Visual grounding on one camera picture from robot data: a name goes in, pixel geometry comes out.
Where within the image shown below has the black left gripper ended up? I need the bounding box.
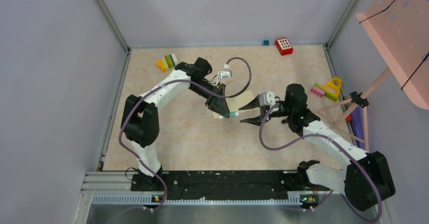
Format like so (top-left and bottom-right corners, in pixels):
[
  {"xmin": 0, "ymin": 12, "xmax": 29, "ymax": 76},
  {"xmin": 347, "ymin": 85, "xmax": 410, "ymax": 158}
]
[{"xmin": 189, "ymin": 80, "xmax": 230, "ymax": 118}]

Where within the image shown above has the cream yellow envelope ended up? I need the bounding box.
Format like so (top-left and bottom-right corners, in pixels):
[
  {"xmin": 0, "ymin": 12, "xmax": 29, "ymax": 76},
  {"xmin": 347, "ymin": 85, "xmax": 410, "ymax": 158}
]
[{"xmin": 226, "ymin": 90, "xmax": 256, "ymax": 115}]

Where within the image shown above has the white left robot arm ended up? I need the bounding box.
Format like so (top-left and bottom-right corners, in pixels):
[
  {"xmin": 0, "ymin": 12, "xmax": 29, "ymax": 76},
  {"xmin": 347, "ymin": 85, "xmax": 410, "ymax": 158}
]
[{"xmin": 120, "ymin": 57, "xmax": 230, "ymax": 190}]

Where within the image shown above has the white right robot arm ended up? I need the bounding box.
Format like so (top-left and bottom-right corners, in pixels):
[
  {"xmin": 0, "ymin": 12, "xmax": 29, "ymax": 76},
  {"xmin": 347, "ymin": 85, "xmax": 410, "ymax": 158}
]
[{"xmin": 240, "ymin": 83, "xmax": 396, "ymax": 211}]

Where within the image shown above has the pink toy brick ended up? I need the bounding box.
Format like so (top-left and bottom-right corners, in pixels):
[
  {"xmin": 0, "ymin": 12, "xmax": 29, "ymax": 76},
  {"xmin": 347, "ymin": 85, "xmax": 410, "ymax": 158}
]
[{"xmin": 310, "ymin": 83, "xmax": 326, "ymax": 98}]

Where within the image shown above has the striped toy block stack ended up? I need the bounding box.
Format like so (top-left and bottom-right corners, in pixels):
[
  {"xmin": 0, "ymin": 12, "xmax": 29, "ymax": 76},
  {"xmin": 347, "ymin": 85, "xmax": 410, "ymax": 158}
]
[{"xmin": 156, "ymin": 53, "xmax": 178, "ymax": 72}]

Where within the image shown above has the red grid toy block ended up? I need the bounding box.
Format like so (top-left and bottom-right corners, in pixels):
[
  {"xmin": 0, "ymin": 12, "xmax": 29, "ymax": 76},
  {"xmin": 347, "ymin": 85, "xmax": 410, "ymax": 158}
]
[{"xmin": 275, "ymin": 37, "xmax": 293, "ymax": 56}]

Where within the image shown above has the yellow triangle toy block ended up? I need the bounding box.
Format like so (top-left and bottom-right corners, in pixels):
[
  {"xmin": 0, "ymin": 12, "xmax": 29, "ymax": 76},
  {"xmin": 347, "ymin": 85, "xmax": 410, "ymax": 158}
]
[{"xmin": 322, "ymin": 77, "xmax": 342, "ymax": 102}]

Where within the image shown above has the purple rolled mat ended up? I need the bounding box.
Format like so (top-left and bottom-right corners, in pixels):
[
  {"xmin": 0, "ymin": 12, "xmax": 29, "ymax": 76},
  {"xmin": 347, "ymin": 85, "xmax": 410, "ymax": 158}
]
[{"xmin": 351, "ymin": 108, "xmax": 365, "ymax": 150}]

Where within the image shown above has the pink music stand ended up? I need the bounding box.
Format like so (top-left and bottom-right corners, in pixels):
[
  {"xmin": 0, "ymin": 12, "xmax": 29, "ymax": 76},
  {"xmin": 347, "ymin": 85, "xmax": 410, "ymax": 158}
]
[{"xmin": 281, "ymin": 0, "xmax": 429, "ymax": 177}]

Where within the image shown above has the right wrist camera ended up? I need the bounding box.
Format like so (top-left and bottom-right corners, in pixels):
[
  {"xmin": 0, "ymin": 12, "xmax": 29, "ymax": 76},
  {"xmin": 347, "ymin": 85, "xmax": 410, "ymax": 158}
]
[{"xmin": 258, "ymin": 92, "xmax": 276, "ymax": 107}]

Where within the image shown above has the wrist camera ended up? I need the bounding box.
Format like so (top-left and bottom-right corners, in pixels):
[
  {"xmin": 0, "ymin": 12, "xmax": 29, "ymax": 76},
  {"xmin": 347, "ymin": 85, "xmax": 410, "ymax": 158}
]
[
  {"xmin": 258, "ymin": 92, "xmax": 276, "ymax": 107},
  {"xmin": 216, "ymin": 64, "xmax": 232, "ymax": 85}
]

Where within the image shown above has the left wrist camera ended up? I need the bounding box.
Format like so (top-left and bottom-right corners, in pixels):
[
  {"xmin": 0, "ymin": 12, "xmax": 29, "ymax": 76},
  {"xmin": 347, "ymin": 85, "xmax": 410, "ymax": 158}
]
[{"xmin": 216, "ymin": 64, "xmax": 232, "ymax": 85}]

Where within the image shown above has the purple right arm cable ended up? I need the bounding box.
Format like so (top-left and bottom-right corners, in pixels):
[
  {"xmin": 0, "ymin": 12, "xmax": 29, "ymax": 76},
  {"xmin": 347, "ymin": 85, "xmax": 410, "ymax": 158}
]
[{"xmin": 259, "ymin": 103, "xmax": 383, "ymax": 224}]

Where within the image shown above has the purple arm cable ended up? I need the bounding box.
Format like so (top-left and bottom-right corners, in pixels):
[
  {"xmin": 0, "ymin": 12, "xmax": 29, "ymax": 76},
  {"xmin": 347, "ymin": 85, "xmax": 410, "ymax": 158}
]
[
  {"xmin": 119, "ymin": 57, "xmax": 252, "ymax": 224},
  {"xmin": 259, "ymin": 103, "xmax": 383, "ymax": 224}
]

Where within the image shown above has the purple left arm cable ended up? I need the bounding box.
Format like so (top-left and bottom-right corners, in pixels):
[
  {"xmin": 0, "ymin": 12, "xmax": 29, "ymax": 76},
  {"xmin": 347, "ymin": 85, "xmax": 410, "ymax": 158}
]
[{"xmin": 119, "ymin": 57, "xmax": 252, "ymax": 224}]

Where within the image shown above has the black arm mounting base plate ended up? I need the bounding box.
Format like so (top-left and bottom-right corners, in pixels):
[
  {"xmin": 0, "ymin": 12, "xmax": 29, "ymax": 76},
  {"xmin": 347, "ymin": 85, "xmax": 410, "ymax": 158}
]
[{"xmin": 131, "ymin": 170, "xmax": 328, "ymax": 201}]

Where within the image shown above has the aluminium frame rail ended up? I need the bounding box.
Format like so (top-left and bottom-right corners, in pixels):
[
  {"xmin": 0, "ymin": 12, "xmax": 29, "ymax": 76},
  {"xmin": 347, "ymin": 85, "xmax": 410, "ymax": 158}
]
[{"xmin": 73, "ymin": 160, "xmax": 396, "ymax": 223}]

